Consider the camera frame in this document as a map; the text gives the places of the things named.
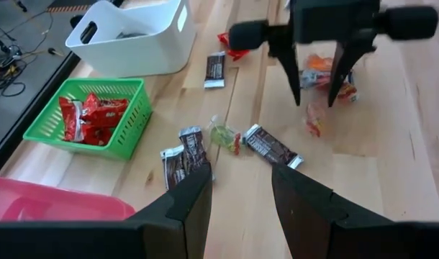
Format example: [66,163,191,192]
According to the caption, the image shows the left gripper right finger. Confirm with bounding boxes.
[271,163,393,259]

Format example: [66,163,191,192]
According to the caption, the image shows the clear bag green gummy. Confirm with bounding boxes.
[207,114,243,156]

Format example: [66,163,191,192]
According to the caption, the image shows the green plastic basket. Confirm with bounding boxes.
[23,78,154,162]

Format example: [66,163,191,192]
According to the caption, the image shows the black floor cables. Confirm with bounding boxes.
[0,19,65,99]

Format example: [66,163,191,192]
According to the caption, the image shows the white plastic bin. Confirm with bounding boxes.
[65,0,197,79]

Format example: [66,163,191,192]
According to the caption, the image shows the red KitKat candy bar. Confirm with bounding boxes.
[81,125,114,147]
[217,31,251,62]
[58,96,86,143]
[81,92,104,122]
[96,97,130,127]

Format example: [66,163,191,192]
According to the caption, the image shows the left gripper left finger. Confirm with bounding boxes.
[127,163,213,259]

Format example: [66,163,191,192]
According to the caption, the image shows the pink plastic bin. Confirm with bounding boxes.
[0,175,137,224]

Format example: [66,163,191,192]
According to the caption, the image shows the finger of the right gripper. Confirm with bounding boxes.
[276,42,302,107]
[327,42,371,108]

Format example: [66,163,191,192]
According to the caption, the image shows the black hazard-striped mat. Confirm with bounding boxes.
[46,0,98,14]

